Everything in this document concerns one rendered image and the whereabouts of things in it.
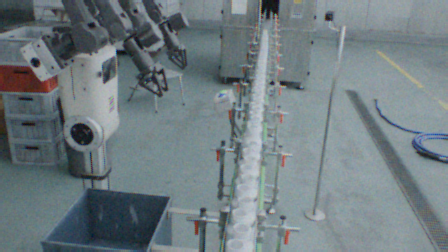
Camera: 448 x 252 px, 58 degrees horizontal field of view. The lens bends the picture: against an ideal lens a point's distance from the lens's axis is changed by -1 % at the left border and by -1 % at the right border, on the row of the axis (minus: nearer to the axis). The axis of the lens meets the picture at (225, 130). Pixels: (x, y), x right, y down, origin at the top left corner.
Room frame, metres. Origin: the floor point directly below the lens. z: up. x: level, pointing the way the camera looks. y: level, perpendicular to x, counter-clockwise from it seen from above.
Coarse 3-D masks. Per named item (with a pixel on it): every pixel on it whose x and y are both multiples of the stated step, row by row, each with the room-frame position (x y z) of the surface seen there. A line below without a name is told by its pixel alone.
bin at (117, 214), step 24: (96, 192) 1.24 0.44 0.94; (120, 192) 1.24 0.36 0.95; (72, 216) 1.12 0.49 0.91; (96, 216) 1.24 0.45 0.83; (120, 216) 1.24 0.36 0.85; (144, 216) 1.23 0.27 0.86; (168, 216) 1.15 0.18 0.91; (216, 216) 1.14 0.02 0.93; (48, 240) 0.97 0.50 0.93; (72, 240) 1.11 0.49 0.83; (96, 240) 1.24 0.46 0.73; (120, 240) 1.24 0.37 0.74; (144, 240) 1.23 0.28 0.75; (168, 240) 1.17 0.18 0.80
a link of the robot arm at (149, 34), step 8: (112, 24) 1.28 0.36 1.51; (144, 24) 1.30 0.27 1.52; (152, 24) 1.31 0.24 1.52; (112, 32) 1.28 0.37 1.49; (120, 32) 1.28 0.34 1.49; (136, 32) 1.30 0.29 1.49; (144, 32) 1.29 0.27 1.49; (152, 32) 1.28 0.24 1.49; (160, 32) 1.33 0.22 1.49; (120, 40) 1.28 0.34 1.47; (144, 40) 1.28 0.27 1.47; (152, 40) 1.29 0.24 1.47
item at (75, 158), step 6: (60, 102) 3.14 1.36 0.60; (60, 108) 2.98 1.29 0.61; (60, 114) 3.00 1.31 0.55; (108, 138) 3.09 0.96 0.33; (66, 144) 3.01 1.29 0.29; (108, 144) 3.09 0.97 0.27; (66, 150) 3.03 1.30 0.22; (72, 150) 2.97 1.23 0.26; (108, 150) 3.09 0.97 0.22; (72, 156) 2.98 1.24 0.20; (78, 156) 2.96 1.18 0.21; (108, 156) 3.09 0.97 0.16; (72, 162) 2.99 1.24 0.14; (78, 162) 2.97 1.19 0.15; (108, 162) 3.09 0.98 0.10; (72, 168) 3.00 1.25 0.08; (78, 168) 2.97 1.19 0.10; (72, 174) 3.02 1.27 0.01; (78, 174) 2.98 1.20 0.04
